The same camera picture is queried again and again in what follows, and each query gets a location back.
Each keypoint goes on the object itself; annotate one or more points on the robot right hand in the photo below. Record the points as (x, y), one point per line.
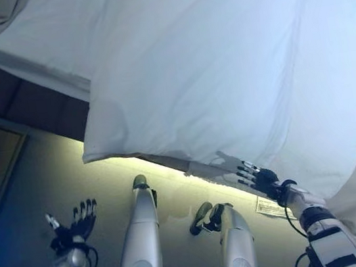
(264, 178)

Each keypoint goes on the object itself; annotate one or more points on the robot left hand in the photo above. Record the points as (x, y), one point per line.
(70, 231)

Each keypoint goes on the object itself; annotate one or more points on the white duvet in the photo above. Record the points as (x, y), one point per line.
(205, 70)

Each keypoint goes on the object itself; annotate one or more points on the robot right silver arm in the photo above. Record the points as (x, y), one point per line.
(326, 242)

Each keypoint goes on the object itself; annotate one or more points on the white bed sheet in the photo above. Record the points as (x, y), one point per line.
(51, 35)

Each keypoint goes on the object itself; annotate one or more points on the white paper label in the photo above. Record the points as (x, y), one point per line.
(268, 208)

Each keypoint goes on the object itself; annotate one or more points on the robot right silver leg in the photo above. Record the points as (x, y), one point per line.
(236, 241)

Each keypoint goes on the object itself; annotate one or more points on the robot silver leg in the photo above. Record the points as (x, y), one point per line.
(139, 238)
(236, 241)

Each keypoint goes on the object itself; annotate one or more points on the robot left silver leg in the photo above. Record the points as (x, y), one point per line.
(139, 238)

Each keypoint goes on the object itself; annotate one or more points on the brown bed frame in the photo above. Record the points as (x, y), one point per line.
(26, 95)

